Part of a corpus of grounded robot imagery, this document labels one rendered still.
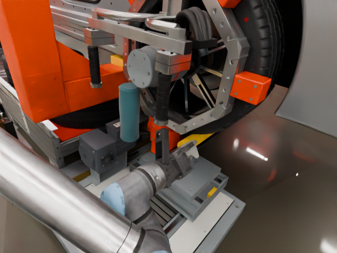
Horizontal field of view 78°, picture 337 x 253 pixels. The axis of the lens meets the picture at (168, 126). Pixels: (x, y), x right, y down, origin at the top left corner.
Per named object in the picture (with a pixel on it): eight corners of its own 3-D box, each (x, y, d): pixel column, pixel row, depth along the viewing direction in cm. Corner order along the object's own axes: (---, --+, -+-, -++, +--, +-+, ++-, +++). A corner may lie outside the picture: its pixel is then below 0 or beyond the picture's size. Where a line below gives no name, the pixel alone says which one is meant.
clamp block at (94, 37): (115, 44, 76) (114, 28, 73) (92, 46, 70) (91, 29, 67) (107, 41, 78) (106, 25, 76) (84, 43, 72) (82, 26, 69)
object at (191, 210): (225, 186, 132) (229, 175, 127) (192, 224, 108) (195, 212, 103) (167, 149, 159) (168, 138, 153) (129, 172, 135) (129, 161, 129)
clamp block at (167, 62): (190, 70, 58) (193, 49, 55) (168, 76, 52) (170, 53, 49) (176, 65, 60) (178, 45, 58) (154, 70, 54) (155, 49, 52)
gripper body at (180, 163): (181, 170, 72) (157, 190, 64) (170, 148, 72) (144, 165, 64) (196, 167, 67) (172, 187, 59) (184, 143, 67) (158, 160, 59)
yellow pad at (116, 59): (143, 66, 131) (143, 57, 128) (125, 69, 121) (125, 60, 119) (128, 60, 138) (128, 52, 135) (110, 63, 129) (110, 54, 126)
